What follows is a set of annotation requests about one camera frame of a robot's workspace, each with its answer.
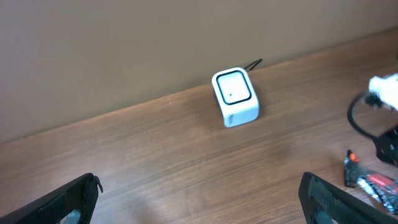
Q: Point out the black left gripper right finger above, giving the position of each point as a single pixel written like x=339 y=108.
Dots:
x=322 y=202

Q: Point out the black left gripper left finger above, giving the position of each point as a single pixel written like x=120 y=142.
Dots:
x=73 y=202

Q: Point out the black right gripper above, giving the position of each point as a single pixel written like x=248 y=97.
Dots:
x=386 y=146

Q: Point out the black red snack packet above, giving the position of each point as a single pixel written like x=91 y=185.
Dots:
x=380 y=187

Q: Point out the white barcode scanner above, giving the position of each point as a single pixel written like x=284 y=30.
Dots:
x=236 y=96

